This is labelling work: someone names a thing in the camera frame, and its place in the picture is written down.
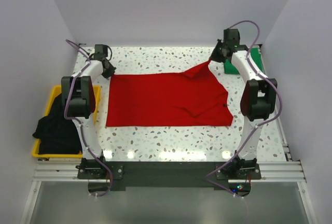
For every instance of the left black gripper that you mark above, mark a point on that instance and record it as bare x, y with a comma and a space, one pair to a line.
110, 72

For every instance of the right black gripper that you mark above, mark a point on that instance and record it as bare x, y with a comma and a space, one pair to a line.
214, 56

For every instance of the red polo shirt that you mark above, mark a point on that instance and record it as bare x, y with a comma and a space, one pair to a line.
191, 98

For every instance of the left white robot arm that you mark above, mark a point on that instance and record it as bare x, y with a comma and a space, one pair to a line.
78, 99

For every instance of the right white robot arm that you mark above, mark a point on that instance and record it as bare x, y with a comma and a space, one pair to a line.
259, 95

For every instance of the folded green t shirt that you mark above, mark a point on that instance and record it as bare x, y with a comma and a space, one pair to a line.
230, 69

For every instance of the yellow plastic bin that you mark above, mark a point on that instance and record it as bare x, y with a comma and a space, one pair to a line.
56, 90

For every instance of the black t shirt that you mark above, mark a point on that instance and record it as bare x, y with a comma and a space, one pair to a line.
57, 135

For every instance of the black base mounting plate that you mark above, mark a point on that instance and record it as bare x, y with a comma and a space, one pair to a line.
118, 176

